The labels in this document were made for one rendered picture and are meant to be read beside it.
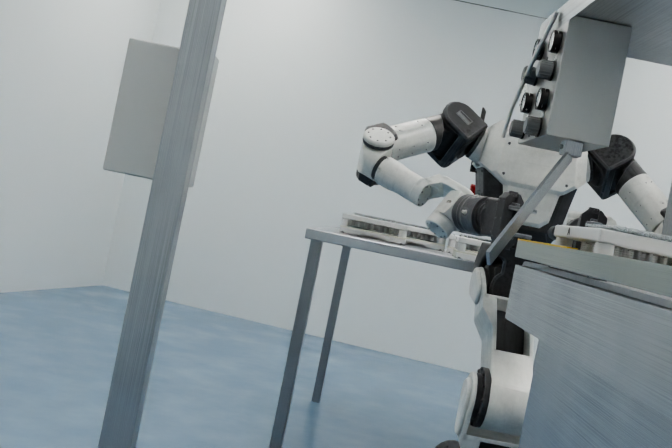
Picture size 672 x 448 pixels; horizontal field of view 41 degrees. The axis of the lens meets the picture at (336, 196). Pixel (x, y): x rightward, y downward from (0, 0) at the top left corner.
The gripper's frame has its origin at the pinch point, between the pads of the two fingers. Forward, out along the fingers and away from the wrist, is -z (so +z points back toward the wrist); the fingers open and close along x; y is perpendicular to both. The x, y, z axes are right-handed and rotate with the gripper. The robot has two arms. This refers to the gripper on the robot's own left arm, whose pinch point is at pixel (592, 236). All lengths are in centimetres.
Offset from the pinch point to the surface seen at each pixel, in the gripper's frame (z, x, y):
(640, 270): -93, 5, 8
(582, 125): -48, -16, 12
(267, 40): 469, -109, 197
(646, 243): -68, 1, 2
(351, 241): 98, 15, 62
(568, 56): -49, -27, 16
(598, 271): -79, 6, 10
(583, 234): -62, 1, 10
